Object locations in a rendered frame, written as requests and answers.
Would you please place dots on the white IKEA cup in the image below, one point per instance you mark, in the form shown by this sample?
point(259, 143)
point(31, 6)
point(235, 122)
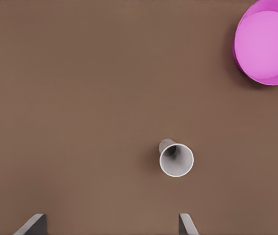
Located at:
point(177, 160)

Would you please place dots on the pink round tray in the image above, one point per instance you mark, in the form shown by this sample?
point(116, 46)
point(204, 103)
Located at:
point(263, 46)

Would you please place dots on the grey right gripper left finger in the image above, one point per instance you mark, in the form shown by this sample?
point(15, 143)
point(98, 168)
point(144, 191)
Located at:
point(33, 225)

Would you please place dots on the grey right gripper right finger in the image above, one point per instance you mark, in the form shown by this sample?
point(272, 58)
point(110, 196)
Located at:
point(187, 225)

